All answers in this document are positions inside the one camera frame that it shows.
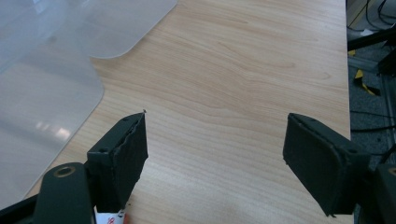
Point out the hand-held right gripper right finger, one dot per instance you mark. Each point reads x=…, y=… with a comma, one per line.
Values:
x=323, y=161

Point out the white and red label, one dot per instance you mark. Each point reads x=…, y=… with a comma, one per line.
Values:
x=110, y=217

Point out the black metal stand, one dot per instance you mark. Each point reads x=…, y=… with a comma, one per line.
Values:
x=373, y=46

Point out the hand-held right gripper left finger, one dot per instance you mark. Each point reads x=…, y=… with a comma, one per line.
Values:
x=120, y=161

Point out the translucent plastic mat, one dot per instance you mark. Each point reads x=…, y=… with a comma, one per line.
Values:
x=87, y=26
x=43, y=124

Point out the yellow and black tape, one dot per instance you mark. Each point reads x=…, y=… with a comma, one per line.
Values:
x=364, y=82

